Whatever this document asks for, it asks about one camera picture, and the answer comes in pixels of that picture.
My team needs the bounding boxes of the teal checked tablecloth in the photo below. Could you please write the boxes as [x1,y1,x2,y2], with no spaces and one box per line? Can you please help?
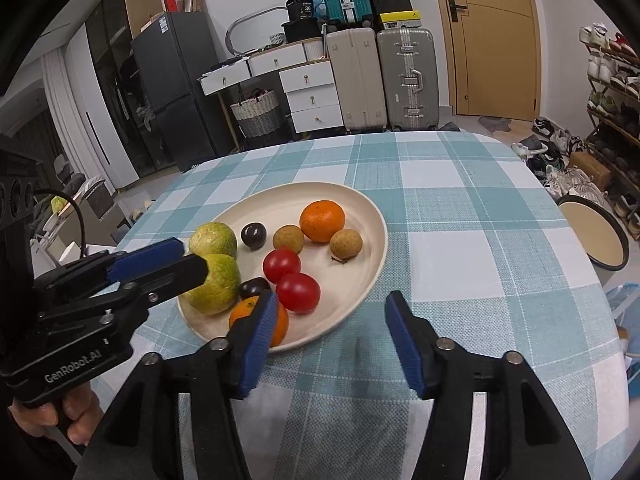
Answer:
[90,131,632,480]

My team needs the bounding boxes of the black refrigerator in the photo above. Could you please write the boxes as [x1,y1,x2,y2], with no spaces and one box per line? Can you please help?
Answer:
[130,10,237,172]

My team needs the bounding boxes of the grey floor mat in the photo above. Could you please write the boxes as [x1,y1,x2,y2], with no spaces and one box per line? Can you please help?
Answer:
[477,115,514,134]

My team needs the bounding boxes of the silver suitcase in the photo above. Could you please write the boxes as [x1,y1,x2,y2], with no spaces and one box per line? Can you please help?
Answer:
[375,27,441,131]

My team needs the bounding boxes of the cardboard box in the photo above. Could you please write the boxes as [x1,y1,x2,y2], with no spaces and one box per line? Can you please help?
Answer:
[567,151,612,189]

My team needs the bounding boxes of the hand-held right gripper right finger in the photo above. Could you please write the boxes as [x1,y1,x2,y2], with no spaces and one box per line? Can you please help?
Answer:
[384,290,593,480]

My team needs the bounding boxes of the stack of shoe boxes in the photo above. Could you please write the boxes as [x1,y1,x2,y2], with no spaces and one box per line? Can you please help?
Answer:
[364,0,421,31]

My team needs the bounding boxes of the curved frame mirror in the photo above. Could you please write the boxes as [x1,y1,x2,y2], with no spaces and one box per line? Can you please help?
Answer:
[225,5,289,57]

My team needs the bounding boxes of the metal shoe rack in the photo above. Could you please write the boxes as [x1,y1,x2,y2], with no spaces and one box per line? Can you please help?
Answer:
[580,22,640,238]

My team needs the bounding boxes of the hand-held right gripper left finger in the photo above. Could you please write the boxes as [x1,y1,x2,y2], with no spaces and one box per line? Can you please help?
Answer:
[75,290,279,480]

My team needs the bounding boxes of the wooden door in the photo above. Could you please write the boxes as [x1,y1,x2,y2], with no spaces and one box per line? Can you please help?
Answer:
[428,0,544,119]

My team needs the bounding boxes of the pile of loose shoes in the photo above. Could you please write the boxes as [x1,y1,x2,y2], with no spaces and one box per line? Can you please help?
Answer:
[510,117,609,202]

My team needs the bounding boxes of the red tomato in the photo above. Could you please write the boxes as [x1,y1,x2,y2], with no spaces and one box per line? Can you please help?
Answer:
[262,247,302,284]
[275,272,322,314]

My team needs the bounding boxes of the cardboard boxes pile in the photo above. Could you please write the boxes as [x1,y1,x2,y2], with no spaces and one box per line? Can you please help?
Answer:
[139,0,206,32]

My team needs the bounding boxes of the beige suitcase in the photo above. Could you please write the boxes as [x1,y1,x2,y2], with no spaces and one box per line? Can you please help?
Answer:
[325,27,389,131]

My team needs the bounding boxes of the person's left hand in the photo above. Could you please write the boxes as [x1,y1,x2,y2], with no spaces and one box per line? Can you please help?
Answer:
[9,384,104,448]

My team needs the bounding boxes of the cream round plate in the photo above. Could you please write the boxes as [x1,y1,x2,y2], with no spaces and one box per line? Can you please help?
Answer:
[176,182,389,356]

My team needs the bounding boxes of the white drawer cabinet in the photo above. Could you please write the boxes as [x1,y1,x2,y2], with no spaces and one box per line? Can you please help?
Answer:
[198,40,344,134]

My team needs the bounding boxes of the black storage box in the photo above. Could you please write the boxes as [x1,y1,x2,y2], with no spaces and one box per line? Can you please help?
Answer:
[280,19,322,44]

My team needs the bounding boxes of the brown longan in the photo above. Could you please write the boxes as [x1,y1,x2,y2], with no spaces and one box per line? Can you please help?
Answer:
[329,228,363,264]
[273,225,305,253]

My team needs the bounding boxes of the orange mandarin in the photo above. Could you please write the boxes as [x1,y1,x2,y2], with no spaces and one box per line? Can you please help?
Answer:
[299,200,347,244]
[228,296,290,348]

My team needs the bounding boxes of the woven laundry basket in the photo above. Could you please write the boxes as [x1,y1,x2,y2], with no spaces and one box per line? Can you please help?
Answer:
[229,88,286,139]

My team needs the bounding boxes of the dark purple plum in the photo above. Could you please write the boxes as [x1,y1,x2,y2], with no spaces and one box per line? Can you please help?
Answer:
[238,277,272,301]
[241,224,267,250]

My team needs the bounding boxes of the rows of racked shoes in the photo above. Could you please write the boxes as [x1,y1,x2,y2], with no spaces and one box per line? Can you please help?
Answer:
[579,22,640,236]

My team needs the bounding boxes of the glass door wardrobe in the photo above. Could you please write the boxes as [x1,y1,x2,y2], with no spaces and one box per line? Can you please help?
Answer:
[69,0,167,192]

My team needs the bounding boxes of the green-yellow citrus fruit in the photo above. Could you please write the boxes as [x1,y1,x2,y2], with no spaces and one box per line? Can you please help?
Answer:
[188,222,239,261]
[179,253,242,316]

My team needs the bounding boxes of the round black-rimmed stool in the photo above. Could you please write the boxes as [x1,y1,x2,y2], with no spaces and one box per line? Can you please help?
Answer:
[555,194,630,272]

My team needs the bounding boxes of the black cable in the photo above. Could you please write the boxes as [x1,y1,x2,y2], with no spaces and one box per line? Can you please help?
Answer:
[30,188,89,261]

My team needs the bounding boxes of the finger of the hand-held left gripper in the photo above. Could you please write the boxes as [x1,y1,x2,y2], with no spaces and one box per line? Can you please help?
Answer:
[46,238,186,295]
[36,253,210,329]

